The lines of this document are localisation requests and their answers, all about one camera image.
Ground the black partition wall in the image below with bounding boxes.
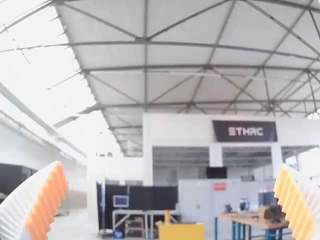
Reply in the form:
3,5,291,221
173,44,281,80
96,181,180,230

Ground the yellow wheeled cabinet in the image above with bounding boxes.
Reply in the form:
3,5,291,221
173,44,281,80
155,221,206,240

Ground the black banner sign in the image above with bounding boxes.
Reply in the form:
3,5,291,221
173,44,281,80
211,120,278,144

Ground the computer monitor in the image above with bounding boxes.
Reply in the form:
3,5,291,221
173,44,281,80
112,195,130,209

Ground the blue frame workbench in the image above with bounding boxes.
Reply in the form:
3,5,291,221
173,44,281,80
214,203,294,240

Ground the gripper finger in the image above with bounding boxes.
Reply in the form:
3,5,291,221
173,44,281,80
272,163,320,240
0,160,70,240

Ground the grey metal cabinet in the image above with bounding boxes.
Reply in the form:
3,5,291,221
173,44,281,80
177,178,243,223

